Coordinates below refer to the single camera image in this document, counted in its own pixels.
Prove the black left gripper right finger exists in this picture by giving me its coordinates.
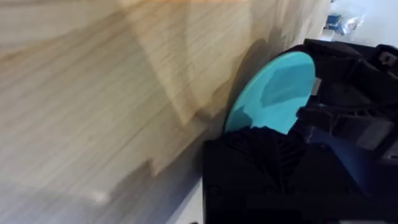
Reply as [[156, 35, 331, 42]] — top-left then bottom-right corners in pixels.
[[279, 130, 369, 224]]

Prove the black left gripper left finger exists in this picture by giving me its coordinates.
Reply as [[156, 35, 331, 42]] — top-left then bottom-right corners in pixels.
[[202, 126, 287, 224]]

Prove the teal round plate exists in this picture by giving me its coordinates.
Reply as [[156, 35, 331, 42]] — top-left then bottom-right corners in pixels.
[[223, 51, 317, 135]]

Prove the blue box with plastic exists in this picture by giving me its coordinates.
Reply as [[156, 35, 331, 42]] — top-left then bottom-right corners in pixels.
[[323, 13, 365, 35]]

